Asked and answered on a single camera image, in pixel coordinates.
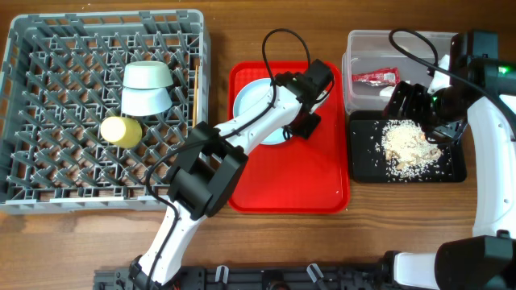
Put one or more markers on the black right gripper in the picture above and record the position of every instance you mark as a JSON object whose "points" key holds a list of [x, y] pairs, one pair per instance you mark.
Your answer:
{"points": [[416, 93]]}

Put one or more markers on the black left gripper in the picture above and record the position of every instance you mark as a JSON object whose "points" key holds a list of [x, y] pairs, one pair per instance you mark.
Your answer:
{"points": [[305, 132]]}

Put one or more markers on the rice food waste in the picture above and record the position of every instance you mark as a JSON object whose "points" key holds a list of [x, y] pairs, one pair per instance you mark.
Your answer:
{"points": [[406, 151]]}

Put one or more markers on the large light blue plate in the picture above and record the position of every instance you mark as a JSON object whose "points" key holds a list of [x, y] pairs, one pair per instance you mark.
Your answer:
{"points": [[252, 93]]}

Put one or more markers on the white paper napkin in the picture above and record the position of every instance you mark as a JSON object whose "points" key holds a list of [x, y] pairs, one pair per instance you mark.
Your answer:
{"points": [[387, 91]]}

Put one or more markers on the red snack wrapper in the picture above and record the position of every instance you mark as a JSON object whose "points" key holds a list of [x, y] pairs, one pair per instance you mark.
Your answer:
{"points": [[380, 77]]}

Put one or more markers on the wooden chopstick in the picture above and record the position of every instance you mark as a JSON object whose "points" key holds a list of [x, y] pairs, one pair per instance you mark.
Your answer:
{"points": [[195, 97]]}

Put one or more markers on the small light blue saucer bowl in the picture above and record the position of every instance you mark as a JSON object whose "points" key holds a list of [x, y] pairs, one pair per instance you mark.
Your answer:
{"points": [[145, 102]]}

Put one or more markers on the light green rice bowl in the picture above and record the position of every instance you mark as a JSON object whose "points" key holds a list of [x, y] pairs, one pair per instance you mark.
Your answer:
{"points": [[147, 74]]}

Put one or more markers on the yellow cup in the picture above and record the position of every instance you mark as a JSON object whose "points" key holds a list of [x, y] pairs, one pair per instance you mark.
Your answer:
{"points": [[121, 132]]}

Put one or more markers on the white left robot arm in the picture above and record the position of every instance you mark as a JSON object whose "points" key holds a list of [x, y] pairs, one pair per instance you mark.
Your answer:
{"points": [[207, 168]]}

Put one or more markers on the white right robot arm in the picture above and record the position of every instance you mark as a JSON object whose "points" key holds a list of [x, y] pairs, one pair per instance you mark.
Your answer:
{"points": [[480, 94]]}

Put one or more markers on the black waste tray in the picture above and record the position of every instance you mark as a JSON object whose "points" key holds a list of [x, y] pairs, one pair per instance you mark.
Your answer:
{"points": [[368, 163]]}

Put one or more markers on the clear plastic waste bin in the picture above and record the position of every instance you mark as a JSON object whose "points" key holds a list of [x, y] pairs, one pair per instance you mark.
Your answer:
{"points": [[369, 50]]}

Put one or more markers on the grey dishwasher rack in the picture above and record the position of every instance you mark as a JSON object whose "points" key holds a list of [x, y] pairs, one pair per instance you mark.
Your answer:
{"points": [[61, 76]]}

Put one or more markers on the red plastic tray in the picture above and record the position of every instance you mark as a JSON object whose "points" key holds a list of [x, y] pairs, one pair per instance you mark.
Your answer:
{"points": [[300, 175]]}

